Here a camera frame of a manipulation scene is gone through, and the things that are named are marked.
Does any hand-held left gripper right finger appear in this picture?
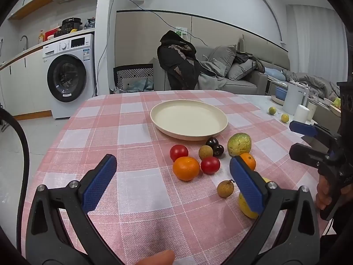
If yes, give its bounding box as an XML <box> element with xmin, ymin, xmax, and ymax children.
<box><xmin>223</xmin><ymin>155</ymin><xmax>321</xmax><ymax>265</ymax></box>

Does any grey sofa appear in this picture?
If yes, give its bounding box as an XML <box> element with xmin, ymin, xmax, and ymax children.
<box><xmin>153</xmin><ymin>37</ymin><xmax>291</xmax><ymax>95</ymax></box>

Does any grey blanket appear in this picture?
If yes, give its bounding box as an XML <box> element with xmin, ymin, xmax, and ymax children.
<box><xmin>197</xmin><ymin>61</ymin><xmax>228</xmax><ymax>90</ymax></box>

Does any white kettle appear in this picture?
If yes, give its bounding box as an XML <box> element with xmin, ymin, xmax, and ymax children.
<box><xmin>283</xmin><ymin>81</ymin><xmax>310</xmax><ymax>115</ymax></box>

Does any pink checkered tablecloth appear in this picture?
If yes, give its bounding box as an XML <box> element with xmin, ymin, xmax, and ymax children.
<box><xmin>21</xmin><ymin>90</ymin><xmax>331</xmax><ymax>265</ymax></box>

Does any small orange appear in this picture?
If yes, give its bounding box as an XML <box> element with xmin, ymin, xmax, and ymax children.
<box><xmin>239</xmin><ymin>153</ymin><xmax>256</xmax><ymax>171</ymax></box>

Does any person's right hand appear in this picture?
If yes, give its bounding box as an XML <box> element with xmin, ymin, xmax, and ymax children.
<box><xmin>315</xmin><ymin>175</ymin><xmax>332</xmax><ymax>211</ymax></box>

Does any brown longan with stem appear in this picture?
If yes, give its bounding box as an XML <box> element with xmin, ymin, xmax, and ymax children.
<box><xmin>217</xmin><ymin>180</ymin><xmax>235</xmax><ymax>199</ymax></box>

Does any large orange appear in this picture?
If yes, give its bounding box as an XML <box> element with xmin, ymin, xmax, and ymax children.
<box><xmin>173</xmin><ymin>156</ymin><xmax>200</xmax><ymax>182</ymax></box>

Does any yellow lemon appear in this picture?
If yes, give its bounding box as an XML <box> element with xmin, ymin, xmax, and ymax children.
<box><xmin>238</xmin><ymin>177</ymin><xmax>272</xmax><ymax>220</ymax></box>

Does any red tomato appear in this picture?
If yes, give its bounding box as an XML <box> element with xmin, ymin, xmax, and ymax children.
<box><xmin>200</xmin><ymin>156</ymin><xmax>221</xmax><ymax>175</ymax></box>
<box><xmin>169</xmin><ymin>144</ymin><xmax>189</xmax><ymax>162</ymax></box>

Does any black rice cooker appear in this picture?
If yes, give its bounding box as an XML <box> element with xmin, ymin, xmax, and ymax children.
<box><xmin>61</xmin><ymin>18</ymin><xmax>83</xmax><ymax>35</ymax></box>

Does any red box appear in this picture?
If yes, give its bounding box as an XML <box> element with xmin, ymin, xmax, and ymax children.
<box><xmin>45</xmin><ymin>28</ymin><xmax>60</xmax><ymax>41</ymax></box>

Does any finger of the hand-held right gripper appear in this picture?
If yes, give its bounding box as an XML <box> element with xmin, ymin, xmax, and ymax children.
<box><xmin>289</xmin><ymin>121</ymin><xmax>341</xmax><ymax>147</ymax></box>
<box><xmin>289</xmin><ymin>143</ymin><xmax>333</xmax><ymax>172</ymax></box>

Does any black wall cable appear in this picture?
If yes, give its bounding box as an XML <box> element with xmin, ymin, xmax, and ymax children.
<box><xmin>101</xmin><ymin>0</ymin><xmax>216</xmax><ymax>49</ymax></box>

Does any large grey cushion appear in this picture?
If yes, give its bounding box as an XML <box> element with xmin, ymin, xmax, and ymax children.
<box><xmin>207</xmin><ymin>45</ymin><xmax>237</xmax><ymax>78</ymax></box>

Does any light blue pillow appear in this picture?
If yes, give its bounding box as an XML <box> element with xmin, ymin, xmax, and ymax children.
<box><xmin>266</xmin><ymin>68</ymin><xmax>286</xmax><ymax>80</ymax></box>

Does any patterned black white basket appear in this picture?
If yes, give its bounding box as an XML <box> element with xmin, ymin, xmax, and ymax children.
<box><xmin>113</xmin><ymin>63</ymin><xmax>154</xmax><ymax>94</ymax></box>

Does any grey quilt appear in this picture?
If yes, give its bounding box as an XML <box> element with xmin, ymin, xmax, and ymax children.
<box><xmin>281</xmin><ymin>70</ymin><xmax>340</xmax><ymax>100</ymax></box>

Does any white washing machine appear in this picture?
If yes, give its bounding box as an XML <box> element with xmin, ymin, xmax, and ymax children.
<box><xmin>42</xmin><ymin>34</ymin><xmax>97</xmax><ymax>120</ymax></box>

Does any white kitchen cabinet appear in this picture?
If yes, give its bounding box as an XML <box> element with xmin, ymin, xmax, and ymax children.
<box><xmin>0</xmin><ymin>48</ymin><xmax>53</xmax><ymax>117</ymax></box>

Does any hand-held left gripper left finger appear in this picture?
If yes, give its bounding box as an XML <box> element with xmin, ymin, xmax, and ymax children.
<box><xmin>25</xmin><ymin>154</ymin><xmax>122</xmax><ymax>265</ymax></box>

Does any thick black cable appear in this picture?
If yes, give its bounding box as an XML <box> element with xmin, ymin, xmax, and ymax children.
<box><xmin>0</xmin><ymin>108</ymin><xmax>30</xmax><ymax>254</ymax></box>

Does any cream round plate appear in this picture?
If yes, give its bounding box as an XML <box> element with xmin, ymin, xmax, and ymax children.
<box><xmin>150</xmin><ymin>99</ymin><xmax>228</xmax><ymax>141</ymax></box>

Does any dark clothes pile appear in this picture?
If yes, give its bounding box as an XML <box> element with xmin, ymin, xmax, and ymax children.
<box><xmin>234</xmin><ymin>51</ymin><xmax>263</xmax><ymax>67</ymax></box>

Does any white curtain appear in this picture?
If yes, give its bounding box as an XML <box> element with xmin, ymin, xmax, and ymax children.
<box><xmin>287</xmin><ymin>4</ymin><xmax>346</xmax><ymax>81</ymax></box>

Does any black jacket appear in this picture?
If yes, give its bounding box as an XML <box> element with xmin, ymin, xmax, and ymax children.
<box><xmin>157</xmin><ymin>30</ymin><xmax>203</xmax><ymax>91</ymax></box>

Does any bumpy green guava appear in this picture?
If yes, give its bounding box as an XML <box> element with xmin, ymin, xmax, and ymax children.
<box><xmin>227</xmin><ymin>133</ymin><xmax>252</xmax><ymax>157</ymax></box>

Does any white cup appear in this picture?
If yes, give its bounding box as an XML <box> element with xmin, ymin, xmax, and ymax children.
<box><xmin>294</xmin><ymin>104</ymin><xmax>310</xmax><ymax>123</ymax></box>

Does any small grey cushion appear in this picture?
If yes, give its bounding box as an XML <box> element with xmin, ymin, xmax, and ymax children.
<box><xmin>227</xmin><ymin>59</ymin><xmax>258</xmax><ymax>81</ymax></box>

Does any person's left hand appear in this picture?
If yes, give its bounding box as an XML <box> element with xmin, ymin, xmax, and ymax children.
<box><xmin>135</xmin><ymin>250</ymin><xmax>176</xmax><ymax>265</ymax></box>

